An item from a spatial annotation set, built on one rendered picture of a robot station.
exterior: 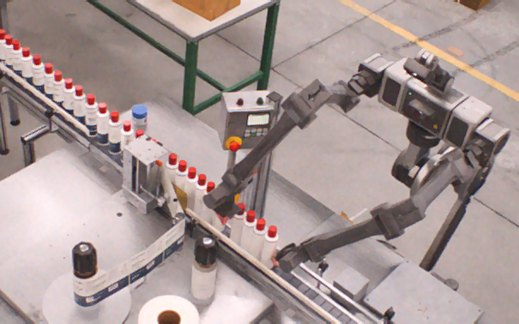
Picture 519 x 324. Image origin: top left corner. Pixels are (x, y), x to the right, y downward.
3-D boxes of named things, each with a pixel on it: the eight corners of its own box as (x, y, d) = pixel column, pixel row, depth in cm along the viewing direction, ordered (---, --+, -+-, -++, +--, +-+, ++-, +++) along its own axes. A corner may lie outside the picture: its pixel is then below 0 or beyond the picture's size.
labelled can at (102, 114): (94, 141, 343) (93, 104, 329) (104, 136, 346) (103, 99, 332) (102, 147, 340) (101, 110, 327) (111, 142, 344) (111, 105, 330)
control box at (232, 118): (217, 134, 293) (221, 92, 280) (262, 130, 297) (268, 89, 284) (222, 152, 286) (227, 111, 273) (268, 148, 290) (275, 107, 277)
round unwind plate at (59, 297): (24, 302, 278) (23, 300, 277) (92, 256, 296) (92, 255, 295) (81, 356, 265) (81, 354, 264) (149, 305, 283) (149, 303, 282)
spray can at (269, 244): (256, 265, 302) (262, 227, 288) (265, 257, 305) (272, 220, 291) (267, 273, 300) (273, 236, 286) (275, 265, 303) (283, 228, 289)
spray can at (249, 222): (236, 249, 307) (241, 211, 293) (246, 243, 310) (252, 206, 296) (244, 257, 304) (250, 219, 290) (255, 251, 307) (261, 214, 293)
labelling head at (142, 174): (122, 195, 321) (121, 147, 303) (146, 180, 328) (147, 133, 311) (145, 214, 315) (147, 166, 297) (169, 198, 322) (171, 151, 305)
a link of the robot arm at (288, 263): (328, 255, 278) (315, 235, 277) (306, 273, 271) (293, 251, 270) (307, 262, 287) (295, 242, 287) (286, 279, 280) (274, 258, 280)
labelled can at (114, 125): (106, 151, 339) (105, 113, 326) (116, 145, 343) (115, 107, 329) (114, 157, 337) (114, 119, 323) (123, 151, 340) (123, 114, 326)
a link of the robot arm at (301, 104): (334, 96, 253) (313, 72, 255) (304, 125, 257) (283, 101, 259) (363, 99, 296) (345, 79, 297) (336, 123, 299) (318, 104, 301)
